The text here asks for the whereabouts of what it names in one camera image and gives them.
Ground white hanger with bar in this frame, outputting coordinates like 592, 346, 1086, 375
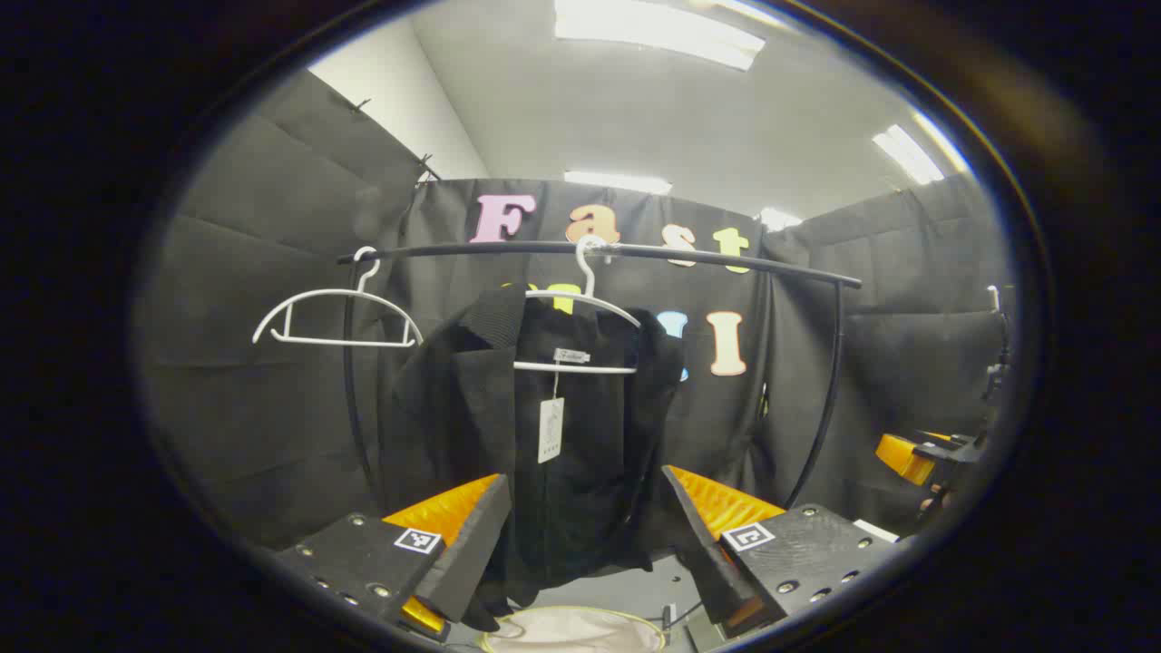
512, 234, 642, 375

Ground beige laundry hamper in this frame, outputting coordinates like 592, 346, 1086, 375
478, 606, 668, 653

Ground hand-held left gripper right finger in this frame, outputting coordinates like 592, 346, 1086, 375
660, 464, 901, 638

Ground white empty clothes hanger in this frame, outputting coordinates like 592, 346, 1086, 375
252, 247, 424, 348

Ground black backdrop cloth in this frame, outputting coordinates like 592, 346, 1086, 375
136, 68, 1012, 554

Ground white paper hang tag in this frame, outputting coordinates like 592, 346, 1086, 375
537, 397, 565, 464

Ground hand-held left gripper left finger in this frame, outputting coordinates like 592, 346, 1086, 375
272, 473, 513, 640

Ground black metal clothes rack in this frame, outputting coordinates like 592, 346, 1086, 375
337, 240, 863, 509

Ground black knit-collar jacket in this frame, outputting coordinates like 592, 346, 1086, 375
379, 283, 688, 633

